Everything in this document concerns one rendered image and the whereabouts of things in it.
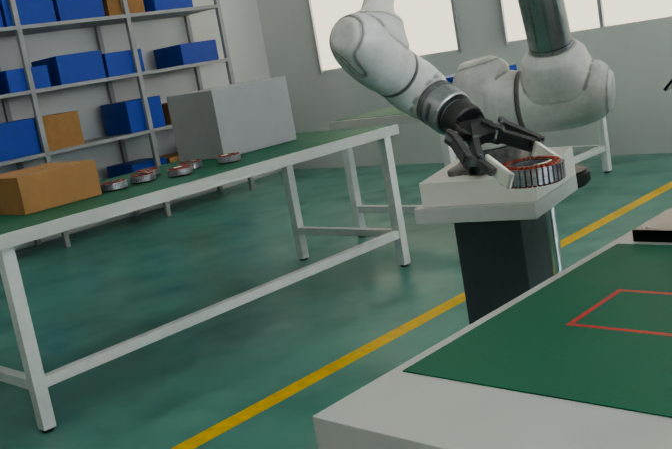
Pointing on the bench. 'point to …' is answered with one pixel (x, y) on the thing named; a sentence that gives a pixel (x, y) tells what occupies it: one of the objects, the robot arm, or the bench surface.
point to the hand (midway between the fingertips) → (529, 169)
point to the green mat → (578, 337)
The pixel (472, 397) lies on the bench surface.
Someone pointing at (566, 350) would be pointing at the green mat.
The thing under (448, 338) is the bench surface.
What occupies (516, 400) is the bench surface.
